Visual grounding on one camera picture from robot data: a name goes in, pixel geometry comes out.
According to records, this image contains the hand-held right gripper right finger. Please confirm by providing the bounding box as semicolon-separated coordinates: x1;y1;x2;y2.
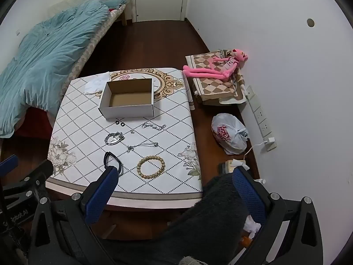
232;167;324;265

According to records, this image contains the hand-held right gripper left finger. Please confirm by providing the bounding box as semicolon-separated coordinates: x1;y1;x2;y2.
28;166;122;265

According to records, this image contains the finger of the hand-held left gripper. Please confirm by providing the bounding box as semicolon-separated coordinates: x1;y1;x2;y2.
0;155;19;176
3;159;54;199

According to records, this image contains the black bangle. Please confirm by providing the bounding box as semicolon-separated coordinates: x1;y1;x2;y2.
103;152;124;176

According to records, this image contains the silver necklace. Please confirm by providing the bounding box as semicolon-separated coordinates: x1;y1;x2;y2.
126;142;160;153

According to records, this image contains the silver bracelet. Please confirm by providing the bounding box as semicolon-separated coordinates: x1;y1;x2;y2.
104;132;125;145

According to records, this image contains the wooden bead bracelet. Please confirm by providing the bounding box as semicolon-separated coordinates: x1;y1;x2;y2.
137;156;165;180

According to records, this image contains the white cardboard box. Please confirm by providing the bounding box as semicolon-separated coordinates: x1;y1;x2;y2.
98;78;155;120

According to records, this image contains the silver chain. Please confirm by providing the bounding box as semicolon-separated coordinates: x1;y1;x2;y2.
141;122;166;131

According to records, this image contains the crumpled white tissue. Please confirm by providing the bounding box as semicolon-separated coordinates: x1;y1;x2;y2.
243;214;261;238
230;159;250;172

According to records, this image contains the small dark box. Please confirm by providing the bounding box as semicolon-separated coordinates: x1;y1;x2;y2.
219;161;235;174

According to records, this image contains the person's dark fleece leg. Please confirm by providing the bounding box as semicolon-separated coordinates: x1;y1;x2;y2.
110;172;249;265

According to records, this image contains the white charger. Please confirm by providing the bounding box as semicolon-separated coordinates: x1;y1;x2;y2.
264;136;277;152

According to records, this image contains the white plastic bag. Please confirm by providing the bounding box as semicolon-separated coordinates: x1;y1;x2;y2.
211;113;249;155

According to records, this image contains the white power strip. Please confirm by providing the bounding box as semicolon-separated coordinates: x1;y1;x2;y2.
247;85;272;137

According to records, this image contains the patterned white tablecloth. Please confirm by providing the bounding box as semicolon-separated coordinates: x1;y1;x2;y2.
45;68;203;207

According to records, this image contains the white cloth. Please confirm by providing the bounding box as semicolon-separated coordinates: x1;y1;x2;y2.
83;72;111;96

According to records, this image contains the folded checkered blanket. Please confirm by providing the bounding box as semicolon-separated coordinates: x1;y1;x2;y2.
185;49;249;106

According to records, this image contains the teal duvet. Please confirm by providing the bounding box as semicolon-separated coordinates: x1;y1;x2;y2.
0;0;111;138

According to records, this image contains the pink plush toy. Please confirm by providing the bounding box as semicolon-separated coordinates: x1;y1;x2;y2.
182;49;249;82

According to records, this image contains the teal pillow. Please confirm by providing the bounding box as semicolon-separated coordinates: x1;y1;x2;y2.
103;0;127;9

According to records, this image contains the white cable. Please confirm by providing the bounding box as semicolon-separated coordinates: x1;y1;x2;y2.
243;143;267;162

